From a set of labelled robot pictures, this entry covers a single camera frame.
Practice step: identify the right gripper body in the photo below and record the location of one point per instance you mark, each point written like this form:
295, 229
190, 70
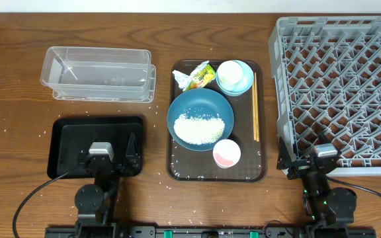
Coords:
300, 169

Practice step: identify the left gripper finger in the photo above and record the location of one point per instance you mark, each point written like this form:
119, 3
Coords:
95, 138
132, 150

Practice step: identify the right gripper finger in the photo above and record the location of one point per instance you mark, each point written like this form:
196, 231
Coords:
323, 138
284, 159

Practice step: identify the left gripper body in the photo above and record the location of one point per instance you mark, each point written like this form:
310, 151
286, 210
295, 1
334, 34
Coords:
127, 172

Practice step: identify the wooden chopstick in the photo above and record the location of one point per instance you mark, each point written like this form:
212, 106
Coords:
254, 111
256, 107

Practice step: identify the pink cup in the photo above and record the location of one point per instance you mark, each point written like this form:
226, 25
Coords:
226, 153

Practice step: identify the light blue bowl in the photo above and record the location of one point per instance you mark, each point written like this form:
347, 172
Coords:
245, 83

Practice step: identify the white cup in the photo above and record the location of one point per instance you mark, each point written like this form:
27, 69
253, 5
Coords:
229, 74

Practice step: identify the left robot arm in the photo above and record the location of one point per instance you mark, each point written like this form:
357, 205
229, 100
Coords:
96, 202

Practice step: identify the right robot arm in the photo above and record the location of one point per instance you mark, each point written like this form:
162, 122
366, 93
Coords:
332, 209

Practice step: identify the grey dishwasher rack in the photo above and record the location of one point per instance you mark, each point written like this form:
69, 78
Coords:
327, 72

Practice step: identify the black plastic tray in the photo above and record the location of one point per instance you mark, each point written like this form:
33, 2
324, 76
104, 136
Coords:
71, 136

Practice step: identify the brown serving tray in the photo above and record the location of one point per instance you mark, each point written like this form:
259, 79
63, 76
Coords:
184, 164

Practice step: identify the clear plastic bin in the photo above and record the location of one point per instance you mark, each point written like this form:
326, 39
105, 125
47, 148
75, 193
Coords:
60, 59

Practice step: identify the pile of white rice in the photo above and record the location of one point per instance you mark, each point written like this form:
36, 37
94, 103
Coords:
197, 130

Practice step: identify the dark blue plate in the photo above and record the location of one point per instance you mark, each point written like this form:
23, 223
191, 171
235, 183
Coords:
202, 104

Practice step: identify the crumpled white napkin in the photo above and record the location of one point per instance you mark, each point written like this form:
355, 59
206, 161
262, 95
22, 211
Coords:
183, 79

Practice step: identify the yellow green snack wrapper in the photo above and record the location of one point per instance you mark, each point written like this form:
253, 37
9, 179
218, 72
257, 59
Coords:
201, 76

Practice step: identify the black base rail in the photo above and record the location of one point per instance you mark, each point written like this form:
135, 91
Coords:
166, 232

